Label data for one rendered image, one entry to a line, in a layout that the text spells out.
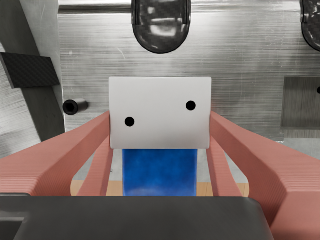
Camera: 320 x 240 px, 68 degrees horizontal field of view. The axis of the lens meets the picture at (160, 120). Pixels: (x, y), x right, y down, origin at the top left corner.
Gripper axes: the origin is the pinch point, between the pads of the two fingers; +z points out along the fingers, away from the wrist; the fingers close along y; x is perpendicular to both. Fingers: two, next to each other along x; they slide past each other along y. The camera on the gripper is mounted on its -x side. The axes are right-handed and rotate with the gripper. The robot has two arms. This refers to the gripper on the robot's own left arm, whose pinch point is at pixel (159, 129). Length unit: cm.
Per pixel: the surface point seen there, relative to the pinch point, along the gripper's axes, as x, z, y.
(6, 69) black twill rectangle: 0.2, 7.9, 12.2
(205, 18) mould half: -4.0, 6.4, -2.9
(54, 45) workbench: 0.6, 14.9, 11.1
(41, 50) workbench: 1.0, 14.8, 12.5
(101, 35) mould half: -3.0, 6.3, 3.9
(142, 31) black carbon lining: -3.2, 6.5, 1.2
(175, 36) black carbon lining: -3.0, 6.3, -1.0
